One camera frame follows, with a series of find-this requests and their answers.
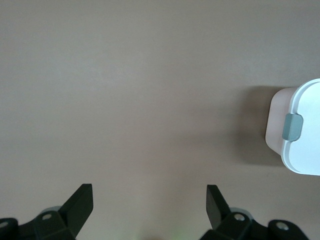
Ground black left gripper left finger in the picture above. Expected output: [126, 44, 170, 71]
[34, 183, 94, 240]

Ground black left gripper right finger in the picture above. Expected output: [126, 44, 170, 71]
[199, 184, 253, 240]

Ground white box lid grey latches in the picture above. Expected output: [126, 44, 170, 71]
[279, 78, 320, 176]

